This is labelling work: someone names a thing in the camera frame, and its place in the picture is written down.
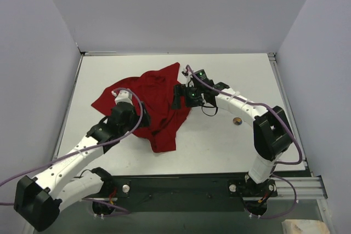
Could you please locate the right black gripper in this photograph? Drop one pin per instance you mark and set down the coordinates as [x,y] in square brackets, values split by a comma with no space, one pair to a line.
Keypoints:
[177,96]

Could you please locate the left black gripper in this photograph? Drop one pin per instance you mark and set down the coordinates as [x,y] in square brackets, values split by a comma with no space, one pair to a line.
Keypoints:
[145,114]

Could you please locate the red cloth garment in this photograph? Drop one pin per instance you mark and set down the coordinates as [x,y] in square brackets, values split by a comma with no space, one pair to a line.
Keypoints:
[155,90]

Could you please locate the round gold blue brooch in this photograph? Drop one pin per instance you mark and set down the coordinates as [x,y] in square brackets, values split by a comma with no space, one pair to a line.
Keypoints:
[237,121]

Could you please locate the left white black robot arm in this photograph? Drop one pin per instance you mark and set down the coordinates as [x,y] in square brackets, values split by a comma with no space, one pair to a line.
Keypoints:
[39,200]

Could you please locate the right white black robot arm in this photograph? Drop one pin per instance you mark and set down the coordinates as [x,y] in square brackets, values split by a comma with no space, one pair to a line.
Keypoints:
[271,130]

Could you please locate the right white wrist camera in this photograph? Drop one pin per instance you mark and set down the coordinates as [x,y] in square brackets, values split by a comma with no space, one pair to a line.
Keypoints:
[188,75]

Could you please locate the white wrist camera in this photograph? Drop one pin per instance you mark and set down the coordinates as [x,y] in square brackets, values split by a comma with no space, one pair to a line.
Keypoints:
[122,96]
[188,75]

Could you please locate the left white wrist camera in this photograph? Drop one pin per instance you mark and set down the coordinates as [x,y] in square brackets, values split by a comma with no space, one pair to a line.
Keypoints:
[122,96]

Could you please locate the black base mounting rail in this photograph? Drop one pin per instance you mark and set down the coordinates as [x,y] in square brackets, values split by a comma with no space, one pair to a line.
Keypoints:
[221,192]

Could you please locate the aluminium frame rail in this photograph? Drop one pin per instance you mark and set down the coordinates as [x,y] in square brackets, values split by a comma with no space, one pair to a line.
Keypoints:
[305,187]

